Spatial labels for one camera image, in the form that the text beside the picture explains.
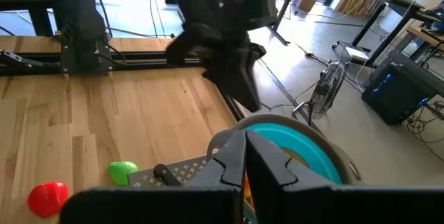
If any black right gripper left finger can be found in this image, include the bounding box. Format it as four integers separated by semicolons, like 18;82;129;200
187;128;248;189

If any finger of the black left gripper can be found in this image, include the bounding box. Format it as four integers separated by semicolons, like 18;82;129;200
204;64;256;111
228;55;262;112

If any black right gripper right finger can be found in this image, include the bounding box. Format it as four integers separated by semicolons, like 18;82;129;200
246;130;334;224

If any blue collapsible colander bowl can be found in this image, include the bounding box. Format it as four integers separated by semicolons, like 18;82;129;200
207;112;364;224

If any black kitchen knife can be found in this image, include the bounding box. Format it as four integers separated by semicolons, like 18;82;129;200
153;163;183;187

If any green plastic pear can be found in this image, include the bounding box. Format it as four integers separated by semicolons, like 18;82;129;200
107;160;139;187

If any red bell pepper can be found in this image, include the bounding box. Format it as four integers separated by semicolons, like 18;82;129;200
26;180;69;219

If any perforated grey metal stand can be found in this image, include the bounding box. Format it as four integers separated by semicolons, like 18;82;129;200
127;154;216;189

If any black floor fan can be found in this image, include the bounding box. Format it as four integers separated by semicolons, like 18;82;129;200
291;59;349;126

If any white floor box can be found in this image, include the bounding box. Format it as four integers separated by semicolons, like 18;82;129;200
345;45;370;62

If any black computer tower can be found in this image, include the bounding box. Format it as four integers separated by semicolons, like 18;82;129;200
360;49;444;126

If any black office desk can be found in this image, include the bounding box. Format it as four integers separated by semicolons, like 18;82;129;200
352;0;444;67

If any black aluminium table frame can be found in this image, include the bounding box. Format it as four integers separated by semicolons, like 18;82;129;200
0;49;247;123

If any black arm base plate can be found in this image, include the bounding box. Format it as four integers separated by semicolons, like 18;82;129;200
58;40;114;76

